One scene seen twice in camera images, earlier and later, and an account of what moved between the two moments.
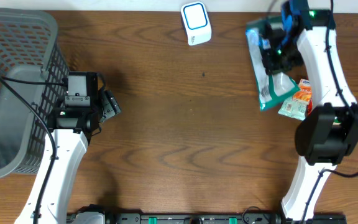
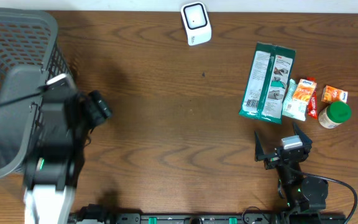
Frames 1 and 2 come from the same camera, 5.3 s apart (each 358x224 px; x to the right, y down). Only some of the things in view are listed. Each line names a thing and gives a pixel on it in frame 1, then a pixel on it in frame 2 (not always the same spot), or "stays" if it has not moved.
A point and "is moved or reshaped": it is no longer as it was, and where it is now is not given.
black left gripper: [110, 104] → [99, 107]
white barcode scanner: [196, 22] stays
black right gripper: [270, 67] → [272, 159]
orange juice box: [304, 91] stays
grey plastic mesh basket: [23, 43] stays
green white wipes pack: [269, 88] is moved or reshaped
